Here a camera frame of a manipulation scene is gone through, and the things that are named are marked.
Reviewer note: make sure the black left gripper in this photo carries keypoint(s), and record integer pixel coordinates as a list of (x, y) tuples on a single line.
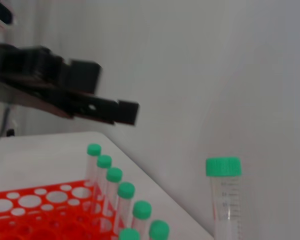
[(17, 65)]

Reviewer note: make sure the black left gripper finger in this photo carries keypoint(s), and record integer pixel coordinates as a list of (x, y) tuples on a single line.
[(126, 112)]

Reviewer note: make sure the green-capped clear test tube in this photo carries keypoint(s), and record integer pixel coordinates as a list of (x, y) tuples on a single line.
[(223, 166), (94, 149), (104, 161), (126, 189), (129, 235), (141, 208), (159, 228), (114, 174)]

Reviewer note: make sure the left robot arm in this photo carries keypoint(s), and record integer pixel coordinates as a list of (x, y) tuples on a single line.
[(2, 10)]

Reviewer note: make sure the orange plastic test tube rack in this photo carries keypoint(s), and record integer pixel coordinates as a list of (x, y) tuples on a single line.
[(65, 225)]

